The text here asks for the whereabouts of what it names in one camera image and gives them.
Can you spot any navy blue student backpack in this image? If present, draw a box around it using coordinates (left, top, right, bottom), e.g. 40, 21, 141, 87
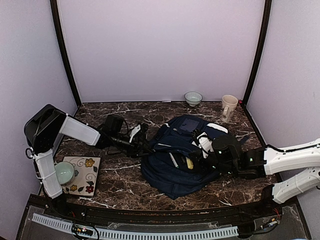
141, 115, 232, 200

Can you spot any yellow highlighter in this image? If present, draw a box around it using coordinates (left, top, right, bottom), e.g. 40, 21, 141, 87
185, 157, 194, 170

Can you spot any white green pen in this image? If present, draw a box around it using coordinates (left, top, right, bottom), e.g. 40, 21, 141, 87
169, 152, 179, 168

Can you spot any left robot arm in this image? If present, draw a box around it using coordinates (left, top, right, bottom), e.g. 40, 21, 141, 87
23, 104, 152, 200

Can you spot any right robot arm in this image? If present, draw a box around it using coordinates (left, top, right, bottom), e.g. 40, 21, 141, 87
192, 129, 320, 217

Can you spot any cream ceramic mug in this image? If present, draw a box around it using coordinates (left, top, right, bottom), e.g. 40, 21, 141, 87
220, 94, 239, 122

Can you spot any floral square plate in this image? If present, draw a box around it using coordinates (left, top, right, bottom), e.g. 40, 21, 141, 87
62, 156, 101, 197

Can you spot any small green bowl at back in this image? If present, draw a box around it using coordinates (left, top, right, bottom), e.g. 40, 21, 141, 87
184, 91, 203, 107

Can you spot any green bowl on plate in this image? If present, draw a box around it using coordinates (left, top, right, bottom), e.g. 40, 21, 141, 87
55, 161, 75, 186

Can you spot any small circuit board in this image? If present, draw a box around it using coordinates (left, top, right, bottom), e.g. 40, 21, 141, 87
71, 225, 93, 236

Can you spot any black front rail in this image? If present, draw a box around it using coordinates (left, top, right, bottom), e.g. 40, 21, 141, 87
29, 193, 298, 227

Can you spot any white slotted cable duct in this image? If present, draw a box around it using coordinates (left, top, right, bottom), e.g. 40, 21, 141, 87
31, 213, 239, 240

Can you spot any right black frame post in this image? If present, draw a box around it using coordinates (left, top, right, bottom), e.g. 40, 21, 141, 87
242, 0, 272, 108

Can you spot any black frame post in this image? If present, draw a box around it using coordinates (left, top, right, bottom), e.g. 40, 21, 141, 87
49, 0, 82, 108
242, 0, 272, 108

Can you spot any left black frame post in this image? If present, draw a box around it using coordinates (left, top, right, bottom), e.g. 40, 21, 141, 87
49, 0, 82, 108

